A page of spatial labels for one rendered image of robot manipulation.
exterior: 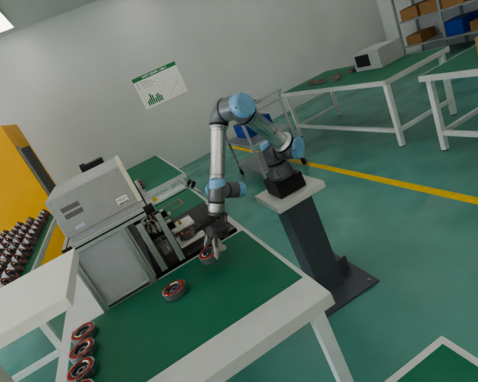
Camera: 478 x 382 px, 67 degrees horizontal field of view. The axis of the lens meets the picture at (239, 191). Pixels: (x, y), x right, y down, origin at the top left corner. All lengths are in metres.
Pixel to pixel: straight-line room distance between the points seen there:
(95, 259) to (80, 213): 0.24
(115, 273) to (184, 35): 6.20
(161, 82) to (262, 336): 6.48
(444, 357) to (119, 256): 1.36
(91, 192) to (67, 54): 5.59
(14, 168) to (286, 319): 4.71
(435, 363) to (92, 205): 1.50
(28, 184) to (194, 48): 3.99
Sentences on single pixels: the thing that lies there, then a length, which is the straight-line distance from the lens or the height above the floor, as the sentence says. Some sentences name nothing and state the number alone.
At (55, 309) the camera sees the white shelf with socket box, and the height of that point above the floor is 1.19.
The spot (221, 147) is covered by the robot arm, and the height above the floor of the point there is 1.20.
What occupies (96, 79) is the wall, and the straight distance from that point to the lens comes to 7.26.
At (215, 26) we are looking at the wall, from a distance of 7.78.
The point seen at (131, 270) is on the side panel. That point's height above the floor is 0.86.
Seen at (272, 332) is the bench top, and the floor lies 0.75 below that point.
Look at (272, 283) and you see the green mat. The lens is 1.43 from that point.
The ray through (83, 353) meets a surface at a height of 0.78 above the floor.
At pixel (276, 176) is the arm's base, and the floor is 0.87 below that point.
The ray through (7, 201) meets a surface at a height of 1.08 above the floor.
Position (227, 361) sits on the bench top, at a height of 0.75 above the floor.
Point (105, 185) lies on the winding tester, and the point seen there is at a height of 1.26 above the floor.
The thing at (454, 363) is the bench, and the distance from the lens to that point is 1.05.
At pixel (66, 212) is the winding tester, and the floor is 1.23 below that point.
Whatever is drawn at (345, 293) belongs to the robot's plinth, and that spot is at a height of 0.02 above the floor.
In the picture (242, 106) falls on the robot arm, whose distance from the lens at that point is 1.68.
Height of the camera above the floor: 1.56
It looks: 19 degrees down
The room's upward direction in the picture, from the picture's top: 25 degrees counter-clockwise
